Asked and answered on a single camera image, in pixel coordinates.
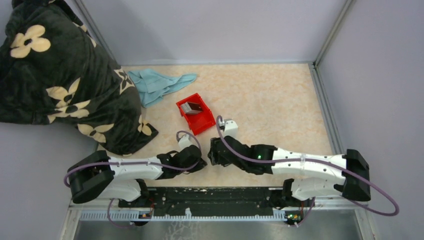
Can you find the red plastic bin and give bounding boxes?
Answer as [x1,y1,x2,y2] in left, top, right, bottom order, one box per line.
[175,93,216,136]

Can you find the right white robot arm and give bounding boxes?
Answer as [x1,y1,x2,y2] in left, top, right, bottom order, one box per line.
[207,136,371,206]

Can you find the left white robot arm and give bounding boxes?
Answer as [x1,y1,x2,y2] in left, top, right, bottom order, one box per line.
[63,144,207,207]

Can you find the cards stack in bin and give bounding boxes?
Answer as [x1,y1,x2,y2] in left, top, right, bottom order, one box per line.
[180,102,204,115]

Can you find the light blue cloth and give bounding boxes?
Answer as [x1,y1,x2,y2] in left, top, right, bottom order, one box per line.
[128,68,198,108]

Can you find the black floral fleece blanket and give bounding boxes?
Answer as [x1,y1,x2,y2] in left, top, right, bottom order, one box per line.
[0,0,158,156]

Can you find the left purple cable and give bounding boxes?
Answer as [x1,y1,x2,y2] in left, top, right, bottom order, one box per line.
[63,130,203,229]

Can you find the purple cable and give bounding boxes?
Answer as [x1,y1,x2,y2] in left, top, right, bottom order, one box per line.
[215,115,400,228]
[63,130,203,229]

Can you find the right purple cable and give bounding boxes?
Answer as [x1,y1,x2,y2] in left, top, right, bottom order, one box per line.
[215,115,400,228]

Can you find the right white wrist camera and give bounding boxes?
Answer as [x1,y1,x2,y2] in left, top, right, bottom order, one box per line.
[219,119,239,139]

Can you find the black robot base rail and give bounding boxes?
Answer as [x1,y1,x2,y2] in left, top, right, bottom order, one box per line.
[118,186,315,225]

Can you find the aluminium frame post left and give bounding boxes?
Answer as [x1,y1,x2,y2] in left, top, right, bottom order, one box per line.
[75,0,120,64]

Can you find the aluminium frame post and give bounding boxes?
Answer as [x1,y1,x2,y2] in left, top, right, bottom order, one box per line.
[75,0,120,64]
[313,0,356,69]

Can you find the aluminium frame post right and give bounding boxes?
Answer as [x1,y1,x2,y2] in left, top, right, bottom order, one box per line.
[313,0,356,69]

